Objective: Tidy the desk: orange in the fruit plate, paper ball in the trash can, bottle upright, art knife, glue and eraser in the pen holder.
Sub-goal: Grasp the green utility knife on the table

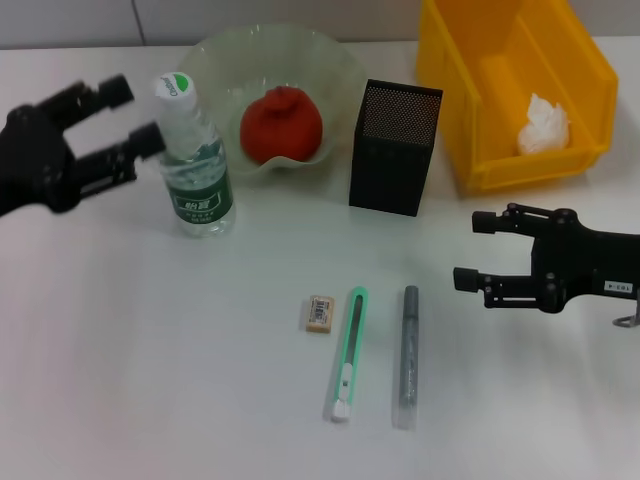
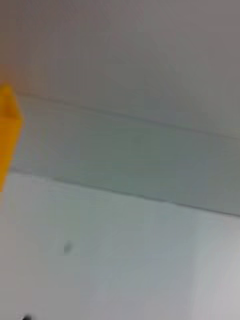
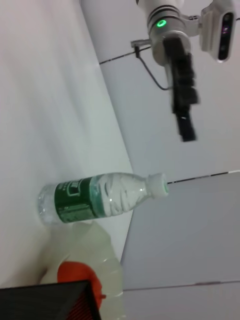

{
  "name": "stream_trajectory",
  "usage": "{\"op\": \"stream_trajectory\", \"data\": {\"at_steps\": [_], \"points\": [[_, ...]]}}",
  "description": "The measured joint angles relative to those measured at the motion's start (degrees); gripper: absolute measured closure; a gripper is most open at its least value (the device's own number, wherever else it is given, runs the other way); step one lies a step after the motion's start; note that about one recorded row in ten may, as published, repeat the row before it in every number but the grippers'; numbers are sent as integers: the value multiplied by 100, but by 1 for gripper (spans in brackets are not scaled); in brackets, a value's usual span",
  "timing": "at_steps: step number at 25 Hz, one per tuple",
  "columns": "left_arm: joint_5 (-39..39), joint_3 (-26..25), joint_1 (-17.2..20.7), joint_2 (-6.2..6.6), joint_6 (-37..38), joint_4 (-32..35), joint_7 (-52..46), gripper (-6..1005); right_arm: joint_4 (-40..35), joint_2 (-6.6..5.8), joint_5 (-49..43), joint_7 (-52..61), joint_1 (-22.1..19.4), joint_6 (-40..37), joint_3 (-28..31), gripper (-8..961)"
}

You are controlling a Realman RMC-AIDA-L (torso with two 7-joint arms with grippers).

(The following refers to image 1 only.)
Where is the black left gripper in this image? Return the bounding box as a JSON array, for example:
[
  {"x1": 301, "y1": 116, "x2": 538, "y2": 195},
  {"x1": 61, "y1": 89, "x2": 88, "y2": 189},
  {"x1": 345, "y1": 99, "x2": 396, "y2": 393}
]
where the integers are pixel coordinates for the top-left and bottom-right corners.
[{"x1": 0, "y1": 73, "x2": 167, "y2": 217}]

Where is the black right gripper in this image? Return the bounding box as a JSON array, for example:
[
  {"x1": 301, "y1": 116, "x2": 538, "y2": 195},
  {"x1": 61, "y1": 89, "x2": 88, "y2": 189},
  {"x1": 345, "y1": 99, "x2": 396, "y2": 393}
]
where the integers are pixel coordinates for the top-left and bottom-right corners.
[{"x1": 452, "y1": 202, "x2": 640, "y2": 315}]

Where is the orange knitted toy fruit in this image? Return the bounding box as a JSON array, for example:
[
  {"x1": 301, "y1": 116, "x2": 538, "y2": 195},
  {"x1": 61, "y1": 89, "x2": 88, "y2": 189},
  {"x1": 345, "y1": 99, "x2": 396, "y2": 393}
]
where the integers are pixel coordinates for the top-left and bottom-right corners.
[{"x1": 239, "y1": 85, "x2": 325, "y2": 164}]

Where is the yellow plastic storage bin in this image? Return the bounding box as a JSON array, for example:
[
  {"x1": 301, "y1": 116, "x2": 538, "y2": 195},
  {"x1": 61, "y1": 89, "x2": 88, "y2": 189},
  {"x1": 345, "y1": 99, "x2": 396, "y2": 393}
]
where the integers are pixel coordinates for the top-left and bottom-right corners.
[{"x1": 415, "y1": 0, "x2": 620, "y2": 194}]

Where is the white paper ball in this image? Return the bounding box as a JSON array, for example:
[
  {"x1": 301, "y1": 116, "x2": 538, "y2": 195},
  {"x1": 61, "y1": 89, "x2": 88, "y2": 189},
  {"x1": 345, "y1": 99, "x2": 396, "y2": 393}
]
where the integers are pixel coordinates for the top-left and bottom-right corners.
[{"x1": 516, "y1": 92, "x2": 572, "y2": 157}]

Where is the black mesh pen holder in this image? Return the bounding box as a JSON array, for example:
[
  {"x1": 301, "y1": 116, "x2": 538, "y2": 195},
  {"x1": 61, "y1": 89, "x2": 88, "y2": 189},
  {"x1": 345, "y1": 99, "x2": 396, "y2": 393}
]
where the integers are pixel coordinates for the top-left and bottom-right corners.
[{"x1": 348, "y1": 78, "x2": 445, "y2": 218}]

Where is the green wavy glass fruit bowl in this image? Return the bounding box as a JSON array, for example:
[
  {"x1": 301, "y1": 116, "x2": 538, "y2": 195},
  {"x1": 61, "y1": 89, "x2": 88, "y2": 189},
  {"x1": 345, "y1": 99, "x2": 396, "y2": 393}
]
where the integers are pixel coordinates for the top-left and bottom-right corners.
[{"x1": 172, "y1": 22, "x2": 369, "y2": 189}]

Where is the right arm cable with plug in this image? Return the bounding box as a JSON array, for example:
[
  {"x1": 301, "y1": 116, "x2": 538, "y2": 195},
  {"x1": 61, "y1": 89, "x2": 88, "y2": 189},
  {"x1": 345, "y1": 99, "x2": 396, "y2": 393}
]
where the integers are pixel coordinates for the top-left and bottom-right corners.
[{"x1": 612, "y1": 291, "x2": 640, "y2": 329}]

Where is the grey marker pen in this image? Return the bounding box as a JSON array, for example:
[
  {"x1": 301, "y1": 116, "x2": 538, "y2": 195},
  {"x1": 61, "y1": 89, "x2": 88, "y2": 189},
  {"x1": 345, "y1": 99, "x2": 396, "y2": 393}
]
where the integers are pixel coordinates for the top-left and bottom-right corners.
[{"x1": 391, "y1": 284, "x2": 420, "y2": 434}]

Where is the beige eraser with barcode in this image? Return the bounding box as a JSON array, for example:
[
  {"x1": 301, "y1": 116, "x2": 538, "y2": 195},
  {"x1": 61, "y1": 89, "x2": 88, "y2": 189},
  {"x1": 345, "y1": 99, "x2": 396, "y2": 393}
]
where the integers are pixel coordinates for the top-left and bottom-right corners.
[{"x1": 303, "y1": 294, "x2": 335, "y2": 334}]

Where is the green utility knife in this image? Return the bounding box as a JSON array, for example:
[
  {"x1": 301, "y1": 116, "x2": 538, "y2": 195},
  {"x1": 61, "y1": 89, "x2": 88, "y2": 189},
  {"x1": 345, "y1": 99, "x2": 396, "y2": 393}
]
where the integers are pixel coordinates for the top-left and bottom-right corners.
[{"x1": 327, "y1": 285, "x2": 370, "y2": 424}]

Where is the clear green-label water bottle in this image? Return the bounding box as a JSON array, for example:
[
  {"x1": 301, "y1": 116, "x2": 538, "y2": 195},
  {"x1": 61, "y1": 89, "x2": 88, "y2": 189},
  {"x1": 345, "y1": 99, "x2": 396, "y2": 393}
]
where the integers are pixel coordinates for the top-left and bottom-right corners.
[{"x1": 152, "y1": 71, "x2": 237, "y2": 239}]

